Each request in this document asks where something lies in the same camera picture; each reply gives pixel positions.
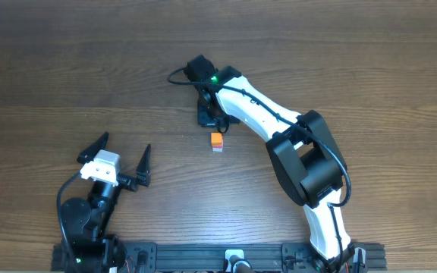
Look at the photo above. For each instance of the orange cube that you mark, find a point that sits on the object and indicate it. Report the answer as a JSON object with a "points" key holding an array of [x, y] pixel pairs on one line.
{"points": [[216, 138]]}

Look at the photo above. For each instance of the mounting rail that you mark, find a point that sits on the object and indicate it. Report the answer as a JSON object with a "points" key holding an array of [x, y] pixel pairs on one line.
{"points": [[195, 258]]}

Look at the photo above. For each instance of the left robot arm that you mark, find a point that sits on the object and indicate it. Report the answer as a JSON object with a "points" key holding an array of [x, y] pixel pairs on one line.
{"points": [[75, 218]]}

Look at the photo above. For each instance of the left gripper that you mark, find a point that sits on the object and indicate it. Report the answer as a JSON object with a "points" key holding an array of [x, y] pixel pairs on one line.
{"points": [[130, 183]]}

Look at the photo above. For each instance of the pink cube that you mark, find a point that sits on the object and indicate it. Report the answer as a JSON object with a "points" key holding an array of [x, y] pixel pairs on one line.
{"points": [[218, 146]]}

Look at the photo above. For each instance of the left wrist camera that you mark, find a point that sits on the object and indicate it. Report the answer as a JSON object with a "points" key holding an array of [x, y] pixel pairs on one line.
{"points": [[101, 167]]}

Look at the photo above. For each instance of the white cube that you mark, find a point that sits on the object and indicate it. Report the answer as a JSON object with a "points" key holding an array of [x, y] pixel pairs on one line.
{"points": [[217, 150]]}

